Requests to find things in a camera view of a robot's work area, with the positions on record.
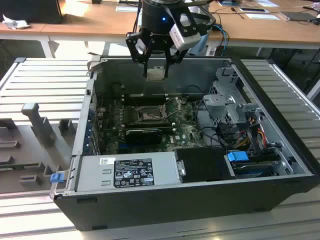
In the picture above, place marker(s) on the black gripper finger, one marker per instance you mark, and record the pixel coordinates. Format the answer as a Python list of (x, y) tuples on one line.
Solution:
[(133, 47), (175, 56)]

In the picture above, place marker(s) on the small square CPU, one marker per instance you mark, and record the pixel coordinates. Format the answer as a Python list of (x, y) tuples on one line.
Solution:
[(155, 75)]

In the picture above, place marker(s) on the black RAM slot bank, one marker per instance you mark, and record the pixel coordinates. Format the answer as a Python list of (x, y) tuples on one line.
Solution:
[(135, 99), (150, 125)]

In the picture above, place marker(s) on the CPU socket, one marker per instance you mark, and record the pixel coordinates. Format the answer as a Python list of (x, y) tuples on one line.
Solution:
[(147, 115)]

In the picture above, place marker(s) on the white paper sheet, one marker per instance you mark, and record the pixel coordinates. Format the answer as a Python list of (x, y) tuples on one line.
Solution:
[(262, 16), (127, 8)]

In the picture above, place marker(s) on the metal drive cage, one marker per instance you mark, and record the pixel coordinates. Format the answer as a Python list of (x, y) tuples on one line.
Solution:
[(220, 100)]

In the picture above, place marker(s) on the green motherboard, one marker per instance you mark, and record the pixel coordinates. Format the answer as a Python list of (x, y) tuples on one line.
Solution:
[(185, 130)]

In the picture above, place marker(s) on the wooden desk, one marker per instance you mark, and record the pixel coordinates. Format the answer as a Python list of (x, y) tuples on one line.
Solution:
[(250, 30), (22, 32)]

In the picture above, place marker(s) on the black graphics card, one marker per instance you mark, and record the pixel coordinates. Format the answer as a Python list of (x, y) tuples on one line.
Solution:
[(143, 136)]

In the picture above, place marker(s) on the white smartphone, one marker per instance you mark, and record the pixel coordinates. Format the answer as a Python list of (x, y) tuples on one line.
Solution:
[(252, 10)]

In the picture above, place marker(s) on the black box on desk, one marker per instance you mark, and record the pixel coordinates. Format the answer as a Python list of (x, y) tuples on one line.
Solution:
[(30, 11)]

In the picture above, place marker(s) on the black plastic shroud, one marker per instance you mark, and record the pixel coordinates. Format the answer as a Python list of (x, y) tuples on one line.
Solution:
[(202, 165)]

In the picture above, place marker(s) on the blue disk carrier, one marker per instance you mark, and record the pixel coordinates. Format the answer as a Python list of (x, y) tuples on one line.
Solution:
[(237, 157)]

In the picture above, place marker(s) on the grey parts rack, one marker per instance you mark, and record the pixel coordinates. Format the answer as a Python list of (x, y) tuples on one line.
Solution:
[(37, 120)]

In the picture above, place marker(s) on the crumpled white paper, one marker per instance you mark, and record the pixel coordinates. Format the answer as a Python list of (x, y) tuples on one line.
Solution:
[(15, 23)]

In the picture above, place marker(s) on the dark grey notebook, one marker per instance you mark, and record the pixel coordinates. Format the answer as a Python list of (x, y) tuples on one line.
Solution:
[(298, 16)]

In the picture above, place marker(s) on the grey power supply unit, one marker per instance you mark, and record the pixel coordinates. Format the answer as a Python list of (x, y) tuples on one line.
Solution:
[(92, 175)]

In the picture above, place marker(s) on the black open PC case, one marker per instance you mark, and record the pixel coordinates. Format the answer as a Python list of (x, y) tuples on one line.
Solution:
[(175, 207)]

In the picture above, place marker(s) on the blue case latch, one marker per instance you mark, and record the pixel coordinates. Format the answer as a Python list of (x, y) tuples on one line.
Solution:
[(56, 178)]

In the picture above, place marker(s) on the green RAM stick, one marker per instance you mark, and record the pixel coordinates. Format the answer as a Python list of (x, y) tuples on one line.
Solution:
[(17, 165)]

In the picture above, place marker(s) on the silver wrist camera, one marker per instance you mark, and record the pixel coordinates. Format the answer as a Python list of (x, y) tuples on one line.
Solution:
[(185, 35)]

